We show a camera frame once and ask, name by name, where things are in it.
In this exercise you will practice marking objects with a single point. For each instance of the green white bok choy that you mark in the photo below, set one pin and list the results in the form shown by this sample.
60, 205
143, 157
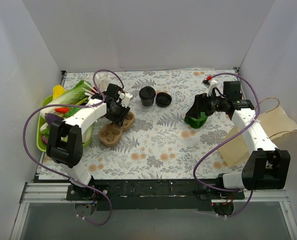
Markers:
196, 123

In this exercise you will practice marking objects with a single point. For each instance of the yellow pepper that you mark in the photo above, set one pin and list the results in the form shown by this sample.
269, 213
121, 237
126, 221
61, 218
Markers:
57, 91

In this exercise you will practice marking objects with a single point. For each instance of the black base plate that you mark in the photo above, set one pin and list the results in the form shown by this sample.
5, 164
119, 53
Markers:
150, 194

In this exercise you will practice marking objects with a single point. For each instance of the small purple vegetable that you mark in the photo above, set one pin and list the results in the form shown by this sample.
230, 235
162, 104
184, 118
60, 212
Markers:
45, 138

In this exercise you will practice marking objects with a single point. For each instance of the large napa cabbage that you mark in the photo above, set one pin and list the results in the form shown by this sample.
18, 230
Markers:
74, 95

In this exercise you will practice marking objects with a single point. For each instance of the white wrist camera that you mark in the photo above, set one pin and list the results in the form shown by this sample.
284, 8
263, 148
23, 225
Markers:
210, 83
125, 98

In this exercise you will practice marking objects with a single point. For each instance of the aluminium frame rail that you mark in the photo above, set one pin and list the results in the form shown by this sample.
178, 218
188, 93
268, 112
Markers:
55, 192

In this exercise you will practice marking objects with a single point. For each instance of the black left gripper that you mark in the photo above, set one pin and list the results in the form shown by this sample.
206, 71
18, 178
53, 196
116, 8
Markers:
120, 114

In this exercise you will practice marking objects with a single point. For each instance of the black sleeved paper cup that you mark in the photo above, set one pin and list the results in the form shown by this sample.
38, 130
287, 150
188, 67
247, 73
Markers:
147, 103

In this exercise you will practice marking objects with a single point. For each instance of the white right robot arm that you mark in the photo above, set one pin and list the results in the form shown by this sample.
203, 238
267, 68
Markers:
267, 166

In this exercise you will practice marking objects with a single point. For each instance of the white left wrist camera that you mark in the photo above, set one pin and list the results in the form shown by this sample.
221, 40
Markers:
125, 98

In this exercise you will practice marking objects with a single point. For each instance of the brown cardboard cup carrier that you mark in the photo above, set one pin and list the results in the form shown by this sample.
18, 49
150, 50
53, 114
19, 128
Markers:
111, 134

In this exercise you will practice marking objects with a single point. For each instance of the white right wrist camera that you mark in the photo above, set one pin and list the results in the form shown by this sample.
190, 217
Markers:
210, 83

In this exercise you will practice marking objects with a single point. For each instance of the red chili pepper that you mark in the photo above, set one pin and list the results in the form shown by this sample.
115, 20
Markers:
62, 110

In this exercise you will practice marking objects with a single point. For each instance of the black coffee lid stack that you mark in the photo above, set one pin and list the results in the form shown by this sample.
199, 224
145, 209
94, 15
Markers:
163, 99

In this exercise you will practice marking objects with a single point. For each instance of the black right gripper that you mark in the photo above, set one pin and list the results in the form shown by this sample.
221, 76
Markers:
199, 105

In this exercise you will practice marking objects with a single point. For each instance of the brown paper bag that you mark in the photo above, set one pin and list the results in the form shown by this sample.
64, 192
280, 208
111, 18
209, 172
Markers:
270, 125

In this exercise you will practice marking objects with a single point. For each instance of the purple eggplant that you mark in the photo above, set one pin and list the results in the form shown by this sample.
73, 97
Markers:
52, 118

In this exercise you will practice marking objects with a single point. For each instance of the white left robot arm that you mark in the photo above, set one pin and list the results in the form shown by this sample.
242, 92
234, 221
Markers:
65, 142

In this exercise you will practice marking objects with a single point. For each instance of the floral patterned table mat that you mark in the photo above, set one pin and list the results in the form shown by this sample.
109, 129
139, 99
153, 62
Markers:
160, 145

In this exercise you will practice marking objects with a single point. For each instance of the green plastic tray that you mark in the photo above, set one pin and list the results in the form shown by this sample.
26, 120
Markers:
42, 127

